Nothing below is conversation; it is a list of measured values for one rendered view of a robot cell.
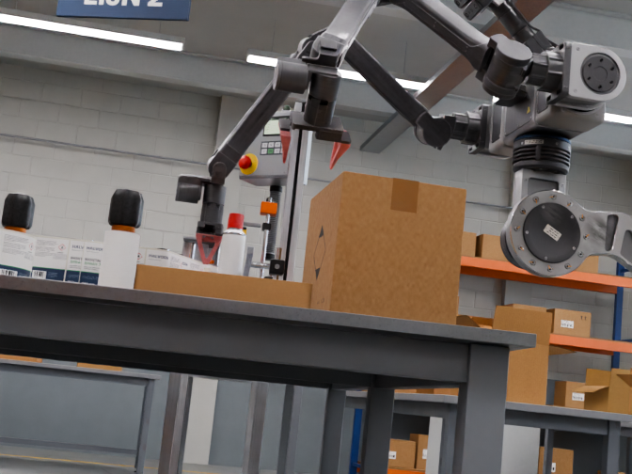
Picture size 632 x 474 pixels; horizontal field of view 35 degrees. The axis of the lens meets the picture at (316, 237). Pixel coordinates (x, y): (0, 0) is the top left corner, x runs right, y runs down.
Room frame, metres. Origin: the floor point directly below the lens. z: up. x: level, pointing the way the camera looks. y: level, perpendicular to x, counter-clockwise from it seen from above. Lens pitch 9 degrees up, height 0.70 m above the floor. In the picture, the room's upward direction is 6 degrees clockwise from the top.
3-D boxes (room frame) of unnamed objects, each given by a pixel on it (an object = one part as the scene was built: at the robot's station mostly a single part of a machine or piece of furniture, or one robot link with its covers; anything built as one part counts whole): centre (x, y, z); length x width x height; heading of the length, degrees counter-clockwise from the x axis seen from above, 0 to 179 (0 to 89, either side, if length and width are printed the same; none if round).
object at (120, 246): (2.52, 0.49, 1.03); 0.09 x 0.09 x 0.30
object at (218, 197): (2.54, 0.28, 1.19); 0.07 x 0.06 x 0.07; 100
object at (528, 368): (4.23, -0.82, 0.97); 0.51 x 0.42 x 0.37; 106
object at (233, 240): (2.18, 0.18, 0.98); 0.05 x 0.05 x 0.20
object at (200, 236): (2.56, 0.27, 1.06); 0.07 x 0.07 x 0.09; 5
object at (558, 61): (2.08, -0.45, 1.45); 0.09 x 0.08 x 0.12; 10
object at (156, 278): (1.63, 0.14, 0.85); 0.30 x 0.26 x 0.04; 4
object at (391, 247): (1.97, -0.13, 0.99); 0.30 x 0.24 x 0.27; 11
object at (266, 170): (2.74, 0.14, 1.38); 0.17 x 0.10 x 0.19; 59
